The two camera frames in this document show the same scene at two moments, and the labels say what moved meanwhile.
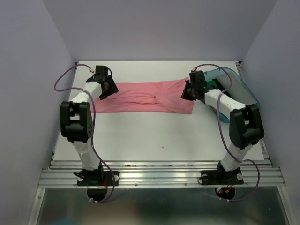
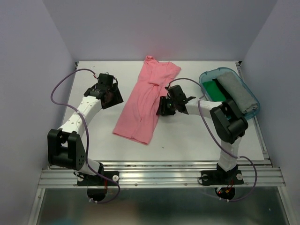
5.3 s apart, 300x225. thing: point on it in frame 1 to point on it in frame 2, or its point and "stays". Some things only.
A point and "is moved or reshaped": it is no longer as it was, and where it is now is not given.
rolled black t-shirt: [219, 86] stays
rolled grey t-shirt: [237, 89] stays
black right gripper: [184, 95] to [162, 108]
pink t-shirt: [146, 98] is moved or reshaped
